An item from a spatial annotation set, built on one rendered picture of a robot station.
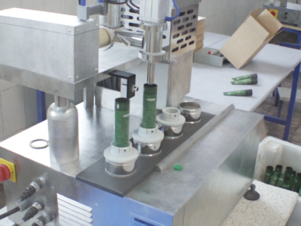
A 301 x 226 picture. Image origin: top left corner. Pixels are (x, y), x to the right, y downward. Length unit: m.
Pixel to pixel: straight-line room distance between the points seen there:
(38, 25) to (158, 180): 0.41
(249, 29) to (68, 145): 1.82
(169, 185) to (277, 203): 0.57
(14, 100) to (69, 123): 1.84
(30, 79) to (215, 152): 0.47
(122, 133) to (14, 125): 1.97
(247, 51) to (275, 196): 1.36
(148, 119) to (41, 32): 0.30
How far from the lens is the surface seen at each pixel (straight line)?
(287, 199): 1.46
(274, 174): 1.94
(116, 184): 0.90
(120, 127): 0.89
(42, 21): 0.92
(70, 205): 1.01
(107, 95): 1.28
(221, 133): 1.18
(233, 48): 2.68
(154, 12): 0.91
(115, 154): 0.91
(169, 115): 1.08
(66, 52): 0.89
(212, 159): 1.04
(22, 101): 2.83
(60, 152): 0.99
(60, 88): 0.92
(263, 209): 1.39
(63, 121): 0.96
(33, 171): 1.04
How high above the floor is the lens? 1.52
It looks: 22 degrees down
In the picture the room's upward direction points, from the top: 3 degrees clockwise
